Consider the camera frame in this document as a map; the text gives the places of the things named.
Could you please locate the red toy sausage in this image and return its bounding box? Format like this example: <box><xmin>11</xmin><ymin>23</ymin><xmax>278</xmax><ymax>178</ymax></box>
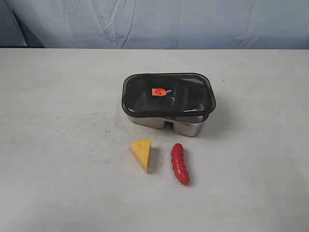
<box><xmin>171</xmin><ymin>143</ymin><xmax>190</xmax><ymax>186</ymax></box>

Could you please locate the dark transparent lunch box lid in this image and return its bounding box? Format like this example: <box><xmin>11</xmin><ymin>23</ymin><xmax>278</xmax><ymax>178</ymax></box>
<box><xmin>122</xmin><ymin>72</ymin><xmax>216</xmax><ymax>118</ymax></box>

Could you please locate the grey-blue backdrop cloth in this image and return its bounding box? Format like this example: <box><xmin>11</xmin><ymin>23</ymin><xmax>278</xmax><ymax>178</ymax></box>
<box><xmin>0</xmin><ymin>0</ymin><xmax>309</xmax><ymax>49</ymax></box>

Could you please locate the stainless steel lunch box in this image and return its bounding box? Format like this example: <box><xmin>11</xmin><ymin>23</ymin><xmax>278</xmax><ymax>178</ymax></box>
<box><xmin>128</xmin><ymin>116</ymin><xmax>208</xmax><ymax>137</ymax></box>

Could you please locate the yellow toy cheese wedge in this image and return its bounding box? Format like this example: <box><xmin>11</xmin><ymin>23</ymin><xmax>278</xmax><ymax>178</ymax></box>
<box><xmin>129</xmin><ymin>139</ymin><xmax>151</xmax><ymax>173</ymax></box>

